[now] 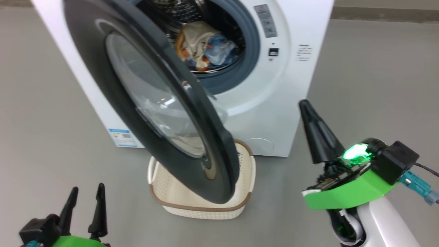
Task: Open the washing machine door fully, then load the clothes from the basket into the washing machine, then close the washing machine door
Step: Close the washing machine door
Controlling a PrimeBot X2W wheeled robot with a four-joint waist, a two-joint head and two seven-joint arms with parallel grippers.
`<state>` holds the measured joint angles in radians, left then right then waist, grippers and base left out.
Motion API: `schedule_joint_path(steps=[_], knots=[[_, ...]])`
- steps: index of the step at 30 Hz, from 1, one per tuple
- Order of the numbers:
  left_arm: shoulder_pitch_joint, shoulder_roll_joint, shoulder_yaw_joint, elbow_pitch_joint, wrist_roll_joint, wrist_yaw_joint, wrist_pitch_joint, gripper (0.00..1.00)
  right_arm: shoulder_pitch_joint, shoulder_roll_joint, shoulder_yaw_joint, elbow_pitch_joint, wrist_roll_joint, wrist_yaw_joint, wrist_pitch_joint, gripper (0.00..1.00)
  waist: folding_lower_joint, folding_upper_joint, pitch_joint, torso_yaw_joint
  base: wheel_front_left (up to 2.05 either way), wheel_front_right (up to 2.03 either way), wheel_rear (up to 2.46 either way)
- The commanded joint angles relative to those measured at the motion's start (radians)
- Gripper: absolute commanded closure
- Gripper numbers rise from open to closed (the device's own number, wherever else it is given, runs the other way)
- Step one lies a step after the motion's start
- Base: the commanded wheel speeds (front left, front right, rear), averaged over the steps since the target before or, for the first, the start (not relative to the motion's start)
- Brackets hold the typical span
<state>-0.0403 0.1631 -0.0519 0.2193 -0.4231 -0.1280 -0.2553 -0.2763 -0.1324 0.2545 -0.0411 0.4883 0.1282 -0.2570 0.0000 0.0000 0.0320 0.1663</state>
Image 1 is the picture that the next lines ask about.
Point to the cream garment with black print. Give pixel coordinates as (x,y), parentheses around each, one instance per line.
(195,37)

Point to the black round glass washer door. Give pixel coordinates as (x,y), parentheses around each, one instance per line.
(113,103)

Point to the blue energy label sticker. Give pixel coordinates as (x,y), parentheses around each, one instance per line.
(122,138)

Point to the grey rubber door gasket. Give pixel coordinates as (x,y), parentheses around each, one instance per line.
(250,44)

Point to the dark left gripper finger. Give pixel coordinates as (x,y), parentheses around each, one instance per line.
(68,212)
(99,212)

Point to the black door latch socket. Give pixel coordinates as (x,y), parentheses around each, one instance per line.
(273,51)

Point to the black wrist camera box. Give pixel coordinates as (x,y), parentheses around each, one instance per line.
(39,230)
(394,161)

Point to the grey warning sticker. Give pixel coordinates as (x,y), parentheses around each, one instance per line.
(265,20)

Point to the round filter cover panel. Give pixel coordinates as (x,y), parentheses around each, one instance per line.
(260,145)

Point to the steel washer drum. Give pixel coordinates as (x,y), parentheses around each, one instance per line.
(178,10)

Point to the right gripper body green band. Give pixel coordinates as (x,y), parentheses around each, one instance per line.
(349,193)

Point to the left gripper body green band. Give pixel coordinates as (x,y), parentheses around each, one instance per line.
(79,242)

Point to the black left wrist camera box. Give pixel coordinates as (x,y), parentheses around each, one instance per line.
(39,230)

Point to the white text sticker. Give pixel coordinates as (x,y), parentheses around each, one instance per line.
(304,52)

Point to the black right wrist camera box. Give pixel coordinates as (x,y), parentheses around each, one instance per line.
(394,161)

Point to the cream perforated laundry basket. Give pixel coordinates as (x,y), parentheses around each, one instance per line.
(247,178)

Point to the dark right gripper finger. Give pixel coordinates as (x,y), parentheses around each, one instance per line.
(319,137)

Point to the white front-load washing machine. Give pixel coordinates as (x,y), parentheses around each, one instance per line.
(291,96)

